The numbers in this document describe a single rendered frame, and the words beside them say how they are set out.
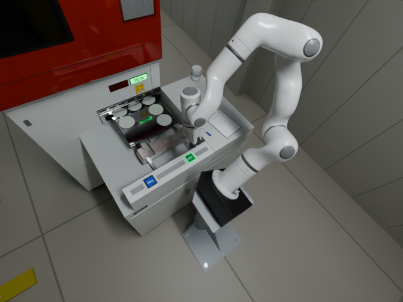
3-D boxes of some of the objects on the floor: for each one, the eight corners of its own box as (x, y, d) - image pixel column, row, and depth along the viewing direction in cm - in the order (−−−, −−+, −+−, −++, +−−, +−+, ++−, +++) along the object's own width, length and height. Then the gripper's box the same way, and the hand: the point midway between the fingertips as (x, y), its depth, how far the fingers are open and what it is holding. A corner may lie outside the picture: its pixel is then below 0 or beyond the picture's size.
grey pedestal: (241, 241, 188) (283, 225, 118) (204, 272, 171) (226, 275, 101) (210, 196, 206) (230, 159, 136) (173, 220, 189) (174, 193, 119)
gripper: (208, 126, 88) (207, 152, 102) (188, 109, 96) (190, 135, 110) (194, 133, 85) (195, 159, 99) (176, 115, 93) (179, 142, 107)
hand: (192, 144), depth 103 cm, fingers closed
